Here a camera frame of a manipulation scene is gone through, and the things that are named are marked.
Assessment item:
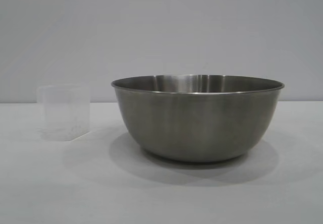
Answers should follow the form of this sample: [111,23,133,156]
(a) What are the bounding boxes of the stainless steel mixing bowl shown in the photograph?
[111,73,286,163]

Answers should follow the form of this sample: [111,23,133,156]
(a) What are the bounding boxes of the clear plastic measuring cup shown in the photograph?
[37,83,91,142]

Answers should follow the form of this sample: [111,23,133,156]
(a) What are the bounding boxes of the white tablecloth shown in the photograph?
[0,100,323,224]

